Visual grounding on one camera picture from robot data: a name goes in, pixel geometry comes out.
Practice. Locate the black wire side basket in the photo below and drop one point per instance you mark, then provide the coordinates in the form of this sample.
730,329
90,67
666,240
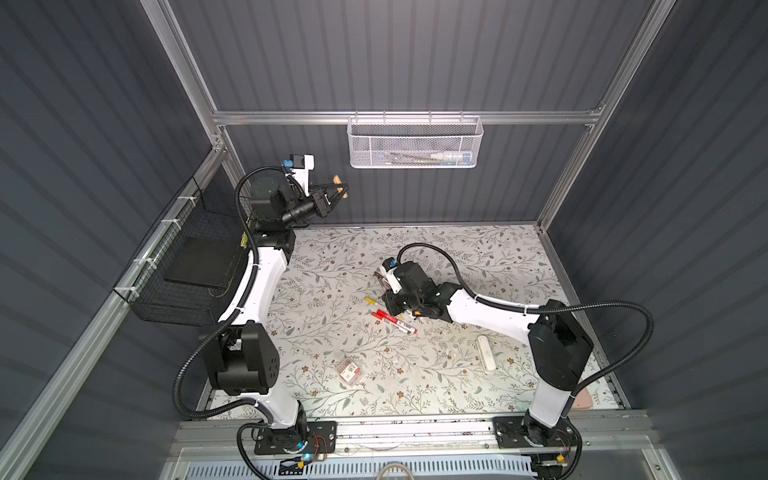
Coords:
191,275

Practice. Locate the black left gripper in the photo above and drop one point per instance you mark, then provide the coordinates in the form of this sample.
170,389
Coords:
324,205

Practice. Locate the metal base rail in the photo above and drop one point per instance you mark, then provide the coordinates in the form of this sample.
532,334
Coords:
600,429

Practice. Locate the red capped marker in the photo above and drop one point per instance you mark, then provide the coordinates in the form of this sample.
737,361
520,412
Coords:
392,321
401,321

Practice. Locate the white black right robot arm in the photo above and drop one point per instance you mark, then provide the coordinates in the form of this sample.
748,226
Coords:
364,367

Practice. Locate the small red white box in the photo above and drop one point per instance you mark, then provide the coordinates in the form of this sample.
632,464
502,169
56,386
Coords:
349,371

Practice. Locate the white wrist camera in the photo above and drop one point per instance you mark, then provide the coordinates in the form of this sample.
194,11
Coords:
299,167
387,269

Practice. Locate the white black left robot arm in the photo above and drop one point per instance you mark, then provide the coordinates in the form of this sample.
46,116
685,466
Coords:
238,353

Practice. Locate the white wire mesh basket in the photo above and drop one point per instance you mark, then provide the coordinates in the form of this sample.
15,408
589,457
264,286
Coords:
414,141

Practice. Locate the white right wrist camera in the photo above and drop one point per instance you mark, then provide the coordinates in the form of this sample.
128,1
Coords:
387,269

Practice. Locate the white eraser case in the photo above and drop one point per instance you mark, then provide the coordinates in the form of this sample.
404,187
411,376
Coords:
486,354

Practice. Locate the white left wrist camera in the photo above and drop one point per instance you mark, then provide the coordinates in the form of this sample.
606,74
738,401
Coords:
299,167

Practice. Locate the brown capped marker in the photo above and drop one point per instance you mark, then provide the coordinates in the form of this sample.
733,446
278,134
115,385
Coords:
382,280

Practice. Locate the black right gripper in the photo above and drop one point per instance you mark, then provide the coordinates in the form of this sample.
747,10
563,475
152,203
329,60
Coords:
389,299

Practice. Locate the pink pencil case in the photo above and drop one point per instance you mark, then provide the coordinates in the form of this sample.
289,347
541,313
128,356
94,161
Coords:
583,401

